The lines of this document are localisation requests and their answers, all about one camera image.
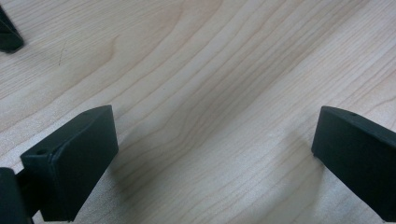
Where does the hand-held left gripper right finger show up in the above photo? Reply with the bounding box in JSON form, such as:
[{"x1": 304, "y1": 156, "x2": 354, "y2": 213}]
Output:
[{"x1": 311, "y1": 105, "x2": 396, "y2": 223}]

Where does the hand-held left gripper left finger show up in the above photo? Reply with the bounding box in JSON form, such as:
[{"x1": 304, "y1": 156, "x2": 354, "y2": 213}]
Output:
[{"x1": 17, "y1": 105, "x2": 120, "y2": 223}]

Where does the small black shelf table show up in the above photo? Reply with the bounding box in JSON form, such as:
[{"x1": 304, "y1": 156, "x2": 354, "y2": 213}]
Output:
[{"x1": 0, "y1": 6, "x2": 25, "y2": 53}]

